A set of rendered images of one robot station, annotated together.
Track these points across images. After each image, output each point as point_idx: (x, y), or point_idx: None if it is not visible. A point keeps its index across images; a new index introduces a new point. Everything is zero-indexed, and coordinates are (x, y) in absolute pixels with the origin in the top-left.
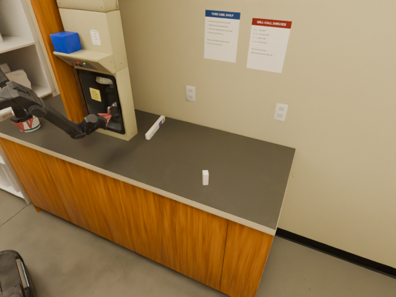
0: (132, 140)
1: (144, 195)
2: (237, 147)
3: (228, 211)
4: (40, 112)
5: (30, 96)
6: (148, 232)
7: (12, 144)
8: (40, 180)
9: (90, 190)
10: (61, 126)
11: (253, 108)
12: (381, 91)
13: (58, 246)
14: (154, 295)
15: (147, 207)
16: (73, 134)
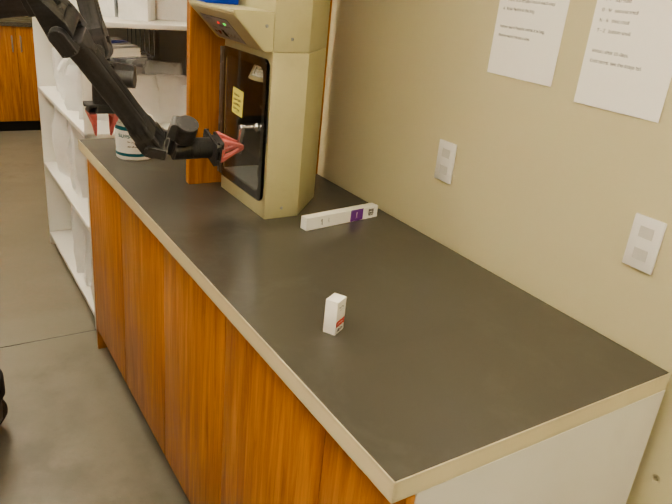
0: (272, 221)
1: (213, 324)
2: (492, 308)
3: (320, 394)
4: (66, 45)
5: (60, 9)
6: (209, 439)
7: (98, 179)
8: (111, 265)
9: (155, 299)
10: (116, 108)
11: (575, 220)
12: None
13: (80, 417)
14: None
15: (214, 361)
16: (141, 141)
